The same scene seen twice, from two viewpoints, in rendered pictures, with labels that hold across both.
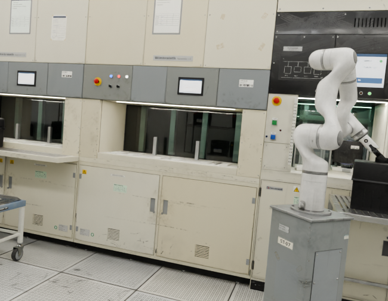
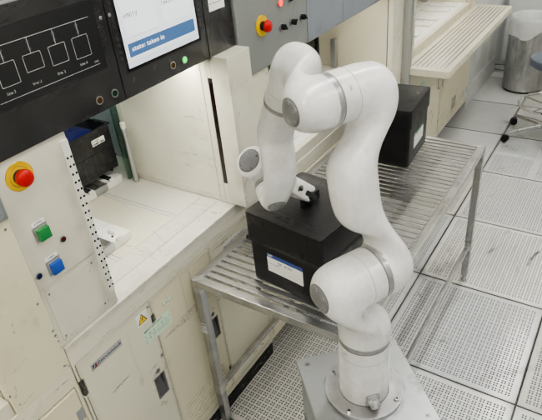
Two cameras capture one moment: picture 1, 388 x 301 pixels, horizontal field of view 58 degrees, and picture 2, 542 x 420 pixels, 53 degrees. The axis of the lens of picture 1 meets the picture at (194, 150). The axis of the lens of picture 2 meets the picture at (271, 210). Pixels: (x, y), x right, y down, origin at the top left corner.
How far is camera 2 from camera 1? 178 cm
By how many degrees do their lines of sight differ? 72
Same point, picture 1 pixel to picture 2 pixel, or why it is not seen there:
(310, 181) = (384, 361)
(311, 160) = (381, 330)
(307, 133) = (371, 293)
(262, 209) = (103, 407)
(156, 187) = not seen: outside the picture
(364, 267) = (247, 326)
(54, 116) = not seen: outside the picture
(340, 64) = (389, 116)
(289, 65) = (7, 57)
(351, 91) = not seen: hidden behind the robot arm
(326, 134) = (406, 274)
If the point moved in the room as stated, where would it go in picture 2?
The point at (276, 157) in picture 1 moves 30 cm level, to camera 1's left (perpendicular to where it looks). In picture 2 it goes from (82, 299) to (7, 392)
